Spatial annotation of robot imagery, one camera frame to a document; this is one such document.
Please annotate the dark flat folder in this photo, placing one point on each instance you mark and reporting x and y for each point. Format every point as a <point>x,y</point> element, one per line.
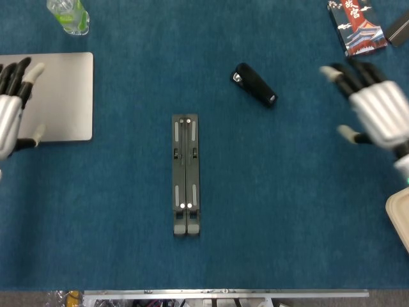
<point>399,30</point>

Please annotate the aluminium frame rail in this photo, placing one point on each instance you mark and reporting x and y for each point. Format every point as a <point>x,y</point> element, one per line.
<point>223,293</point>

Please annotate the beige food container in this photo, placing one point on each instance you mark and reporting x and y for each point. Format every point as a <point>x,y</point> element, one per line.
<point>401,217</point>

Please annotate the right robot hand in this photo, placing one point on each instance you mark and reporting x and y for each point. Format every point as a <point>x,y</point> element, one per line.
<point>383,112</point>

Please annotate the blue table cloth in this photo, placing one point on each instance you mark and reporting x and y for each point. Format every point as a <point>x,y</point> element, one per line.
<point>287,192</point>

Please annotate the black folding laptop stand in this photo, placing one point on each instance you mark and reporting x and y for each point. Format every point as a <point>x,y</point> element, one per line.
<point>179,166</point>

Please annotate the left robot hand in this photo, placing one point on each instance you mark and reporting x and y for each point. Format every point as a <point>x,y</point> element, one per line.
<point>8,118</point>

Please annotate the clear bottle with green label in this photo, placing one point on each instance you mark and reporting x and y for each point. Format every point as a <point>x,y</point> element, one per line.
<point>68,16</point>

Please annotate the dark printed palace box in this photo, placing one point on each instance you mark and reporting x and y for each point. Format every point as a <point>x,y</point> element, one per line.
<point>358,28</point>

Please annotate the black stapler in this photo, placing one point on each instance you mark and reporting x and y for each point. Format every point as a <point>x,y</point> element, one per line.
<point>255,84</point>

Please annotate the silver laptop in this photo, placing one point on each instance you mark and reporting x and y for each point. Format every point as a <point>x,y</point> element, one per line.
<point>64,96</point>

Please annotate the crumpled clear plastic bag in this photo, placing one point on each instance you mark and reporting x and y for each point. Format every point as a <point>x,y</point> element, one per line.
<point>60,299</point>

